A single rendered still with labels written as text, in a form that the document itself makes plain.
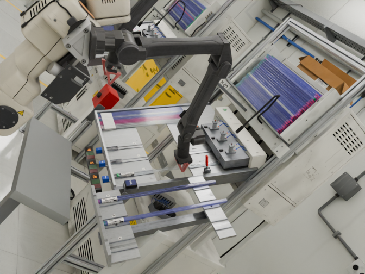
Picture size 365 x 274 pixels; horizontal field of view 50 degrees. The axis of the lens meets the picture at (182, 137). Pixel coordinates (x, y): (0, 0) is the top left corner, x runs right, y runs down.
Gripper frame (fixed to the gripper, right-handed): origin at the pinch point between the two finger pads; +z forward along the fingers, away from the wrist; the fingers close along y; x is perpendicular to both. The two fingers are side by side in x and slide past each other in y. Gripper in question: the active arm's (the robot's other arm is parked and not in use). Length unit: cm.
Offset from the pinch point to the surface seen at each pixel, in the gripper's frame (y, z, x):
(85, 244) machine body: 14, 56, 51
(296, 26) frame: 52, -45, -84
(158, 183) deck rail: -9.8, -3.3, 14.5
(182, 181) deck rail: -10.0, -1.9, 3.2
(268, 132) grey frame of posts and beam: 0.5, -13.1, -44.9
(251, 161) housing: -8.1, -4.0, -32.8
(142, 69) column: 342, 118, -55
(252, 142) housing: 3.6, -6.3, -38.5
